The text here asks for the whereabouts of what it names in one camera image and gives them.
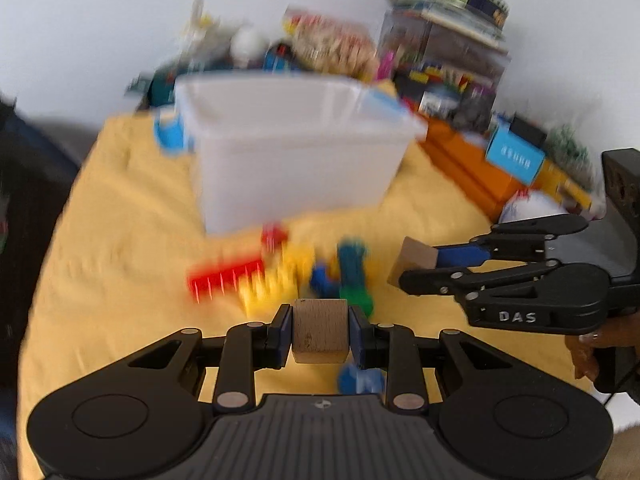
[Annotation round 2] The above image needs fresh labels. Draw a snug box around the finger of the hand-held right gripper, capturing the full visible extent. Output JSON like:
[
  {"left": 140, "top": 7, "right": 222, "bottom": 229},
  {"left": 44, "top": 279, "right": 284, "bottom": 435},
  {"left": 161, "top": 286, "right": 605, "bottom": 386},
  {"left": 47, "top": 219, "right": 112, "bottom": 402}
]
[
  {"left": 399, "top": 259, "right": 564, "bottom": 297},
  {"left": 434, "top": 214, "right": 589, "bottom": 267}
]

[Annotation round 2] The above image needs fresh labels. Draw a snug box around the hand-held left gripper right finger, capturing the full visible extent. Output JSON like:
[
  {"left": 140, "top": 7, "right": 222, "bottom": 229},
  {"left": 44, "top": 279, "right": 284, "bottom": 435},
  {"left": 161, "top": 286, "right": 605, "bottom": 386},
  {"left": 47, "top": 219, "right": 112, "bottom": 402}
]
[{"left": 348, "top": 305, "right": 516, "bottom": 411}]

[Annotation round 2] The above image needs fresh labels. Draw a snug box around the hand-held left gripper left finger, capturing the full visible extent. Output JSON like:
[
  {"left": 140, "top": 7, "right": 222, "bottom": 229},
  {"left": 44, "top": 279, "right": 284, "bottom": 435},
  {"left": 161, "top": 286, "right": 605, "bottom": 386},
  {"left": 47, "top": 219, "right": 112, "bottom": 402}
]
[{"left": 127, "top": 304, "right": 294, "bottom": 413}]

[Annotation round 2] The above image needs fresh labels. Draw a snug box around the wooden cube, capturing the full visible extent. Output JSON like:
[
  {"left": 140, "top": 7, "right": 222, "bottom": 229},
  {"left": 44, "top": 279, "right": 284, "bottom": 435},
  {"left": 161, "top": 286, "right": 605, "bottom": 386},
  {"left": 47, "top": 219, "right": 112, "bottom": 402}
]
[
  {"left": 387, "top": 237, "right": 439, "bottom": 289},
  {"left": 292, "top": 298, "right": 350, "bottom": 365}
]

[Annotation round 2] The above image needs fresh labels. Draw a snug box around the yellow toy brick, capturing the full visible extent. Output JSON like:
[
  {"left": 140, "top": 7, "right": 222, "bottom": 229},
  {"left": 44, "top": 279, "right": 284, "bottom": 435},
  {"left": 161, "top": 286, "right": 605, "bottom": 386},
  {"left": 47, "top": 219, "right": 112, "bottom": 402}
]
[{"left": 240, "top": 247, "right": 314, "bottom": 317}]

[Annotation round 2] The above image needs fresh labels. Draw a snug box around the white plastic bin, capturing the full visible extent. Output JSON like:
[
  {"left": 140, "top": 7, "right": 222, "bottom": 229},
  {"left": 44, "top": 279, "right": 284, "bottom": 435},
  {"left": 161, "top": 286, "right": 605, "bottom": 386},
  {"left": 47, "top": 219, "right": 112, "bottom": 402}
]
[{"left": 175, "top": 75, "right": 427, "bottom": 237}]

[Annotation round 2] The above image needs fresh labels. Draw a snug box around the person's right hand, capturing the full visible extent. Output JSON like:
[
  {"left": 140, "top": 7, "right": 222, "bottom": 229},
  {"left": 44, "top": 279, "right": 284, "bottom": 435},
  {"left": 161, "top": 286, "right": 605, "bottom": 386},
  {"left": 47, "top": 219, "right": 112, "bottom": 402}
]
[{"left": 565, "top": 320, "right": 608, "bottom": 382}]

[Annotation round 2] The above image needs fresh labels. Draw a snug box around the blue round toy sign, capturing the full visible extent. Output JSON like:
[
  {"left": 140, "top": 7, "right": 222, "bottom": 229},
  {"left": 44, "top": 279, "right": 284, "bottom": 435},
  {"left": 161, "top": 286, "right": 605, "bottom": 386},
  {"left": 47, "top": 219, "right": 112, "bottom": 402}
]
[{"left": 339, "top": 364, "right": 387, "bottom": 394}]

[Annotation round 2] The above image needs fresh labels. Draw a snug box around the green toy brick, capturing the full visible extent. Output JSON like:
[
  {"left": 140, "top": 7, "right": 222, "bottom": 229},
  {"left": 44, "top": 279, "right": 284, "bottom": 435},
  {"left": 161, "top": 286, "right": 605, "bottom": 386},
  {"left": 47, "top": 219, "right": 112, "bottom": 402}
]
[{"left": 337, "top": 239, "right": 377, "bottom": 317}]

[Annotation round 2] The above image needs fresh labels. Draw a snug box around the blue toy brick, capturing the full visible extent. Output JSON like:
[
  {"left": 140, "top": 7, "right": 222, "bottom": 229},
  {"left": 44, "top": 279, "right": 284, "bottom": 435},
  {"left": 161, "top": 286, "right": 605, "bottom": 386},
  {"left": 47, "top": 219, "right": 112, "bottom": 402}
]
[{"left": 309, "top": 261, "right": 342, "bottom": 297}]

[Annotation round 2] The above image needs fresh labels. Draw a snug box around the white tissue pack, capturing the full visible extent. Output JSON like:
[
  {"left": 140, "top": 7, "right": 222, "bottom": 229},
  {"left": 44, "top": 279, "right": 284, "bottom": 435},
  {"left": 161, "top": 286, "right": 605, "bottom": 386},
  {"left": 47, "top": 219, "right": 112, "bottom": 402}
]
[{"left": 500, "top": 189, "right": 567, "bottom": 226}]

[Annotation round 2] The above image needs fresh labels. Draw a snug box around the long red toy brick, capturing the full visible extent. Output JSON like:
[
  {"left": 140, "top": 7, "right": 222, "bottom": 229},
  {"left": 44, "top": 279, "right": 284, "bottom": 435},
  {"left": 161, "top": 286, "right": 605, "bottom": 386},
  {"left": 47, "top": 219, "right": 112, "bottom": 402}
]
[{"left": 187, "top": 259, "right": 264, "bottom": 302}]

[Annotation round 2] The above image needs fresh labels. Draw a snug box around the orange box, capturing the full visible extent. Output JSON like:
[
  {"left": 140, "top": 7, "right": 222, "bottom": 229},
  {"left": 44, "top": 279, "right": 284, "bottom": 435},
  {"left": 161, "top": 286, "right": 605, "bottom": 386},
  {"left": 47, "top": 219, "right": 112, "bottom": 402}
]
[{"left": 420, "top": 117, "right": 527, "bottom": 217}]

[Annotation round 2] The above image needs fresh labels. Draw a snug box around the small red toy brick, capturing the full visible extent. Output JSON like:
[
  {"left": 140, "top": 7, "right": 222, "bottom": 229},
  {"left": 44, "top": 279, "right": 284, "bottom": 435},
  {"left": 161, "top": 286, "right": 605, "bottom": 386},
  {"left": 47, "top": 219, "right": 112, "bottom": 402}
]
[{"left": 261, "top": 226, "right": 289, "bottom": 252}]

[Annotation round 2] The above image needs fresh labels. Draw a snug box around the yellow box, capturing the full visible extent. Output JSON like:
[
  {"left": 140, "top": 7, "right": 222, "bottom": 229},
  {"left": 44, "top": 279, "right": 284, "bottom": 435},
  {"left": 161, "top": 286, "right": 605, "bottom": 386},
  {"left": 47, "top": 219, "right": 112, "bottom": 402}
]
[{"left": 540, "top": 160, "right": 602, "bottom": 213}]

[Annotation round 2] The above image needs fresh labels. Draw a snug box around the blue card box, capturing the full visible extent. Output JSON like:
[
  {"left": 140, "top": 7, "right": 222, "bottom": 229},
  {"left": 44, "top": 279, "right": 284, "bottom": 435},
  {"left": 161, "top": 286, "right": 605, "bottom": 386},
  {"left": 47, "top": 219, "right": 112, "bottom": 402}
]
[{"left": 486, "top": 127, "right": 546, "bottom": 187}]

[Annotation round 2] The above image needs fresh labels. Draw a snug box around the black box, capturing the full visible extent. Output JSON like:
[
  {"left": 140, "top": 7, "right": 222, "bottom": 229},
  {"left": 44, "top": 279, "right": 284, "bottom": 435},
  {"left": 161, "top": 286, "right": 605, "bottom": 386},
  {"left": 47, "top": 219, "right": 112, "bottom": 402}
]
[{"left": 510, "top": 116, "right": 547, "bottom": 147}]

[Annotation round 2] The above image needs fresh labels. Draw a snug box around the small green plant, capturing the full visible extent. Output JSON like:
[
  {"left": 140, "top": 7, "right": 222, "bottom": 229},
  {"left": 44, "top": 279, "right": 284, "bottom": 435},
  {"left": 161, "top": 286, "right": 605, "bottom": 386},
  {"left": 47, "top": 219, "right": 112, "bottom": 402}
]
[{"left": 545, "top": 124, "right": 592, "bottom": 182}]

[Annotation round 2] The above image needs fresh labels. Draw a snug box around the yellow tablecloth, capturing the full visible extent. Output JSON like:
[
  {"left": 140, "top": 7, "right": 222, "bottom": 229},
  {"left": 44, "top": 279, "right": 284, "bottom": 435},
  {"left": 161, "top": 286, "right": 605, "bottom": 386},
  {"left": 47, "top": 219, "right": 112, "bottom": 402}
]
[{"left": 17, "top": 110, "right": 606, "bottom": 480}]

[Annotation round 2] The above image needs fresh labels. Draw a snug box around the clear plastic jar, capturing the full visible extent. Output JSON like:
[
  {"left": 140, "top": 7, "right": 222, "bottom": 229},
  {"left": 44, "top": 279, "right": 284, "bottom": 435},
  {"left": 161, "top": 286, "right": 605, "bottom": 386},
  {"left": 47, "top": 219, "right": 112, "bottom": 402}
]
[{"left": 377, "top": 0, "right": 512, "bottom": 132}]

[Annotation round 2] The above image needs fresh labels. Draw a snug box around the patterned snack bag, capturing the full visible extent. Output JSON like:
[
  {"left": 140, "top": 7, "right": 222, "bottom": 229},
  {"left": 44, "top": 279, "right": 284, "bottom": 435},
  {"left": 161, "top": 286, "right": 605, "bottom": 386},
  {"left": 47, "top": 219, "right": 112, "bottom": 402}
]
[{"left": 285, "top": 6, "right": 382, "bottom": 84}]

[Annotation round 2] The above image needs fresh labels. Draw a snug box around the dark chair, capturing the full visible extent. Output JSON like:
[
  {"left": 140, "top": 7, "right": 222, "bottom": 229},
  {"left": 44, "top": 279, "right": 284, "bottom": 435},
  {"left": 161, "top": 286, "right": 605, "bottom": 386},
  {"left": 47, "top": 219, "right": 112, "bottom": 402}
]
[{"left": 0, "top": 94, "right": 83, "bottom": 388}]

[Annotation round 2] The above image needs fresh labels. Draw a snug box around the white ball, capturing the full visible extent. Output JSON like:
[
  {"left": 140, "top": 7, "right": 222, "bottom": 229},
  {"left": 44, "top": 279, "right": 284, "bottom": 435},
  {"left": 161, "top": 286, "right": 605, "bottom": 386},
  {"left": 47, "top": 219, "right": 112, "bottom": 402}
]
[{"left": 231, "top": 26, "right": 267, "bottom": 69}]

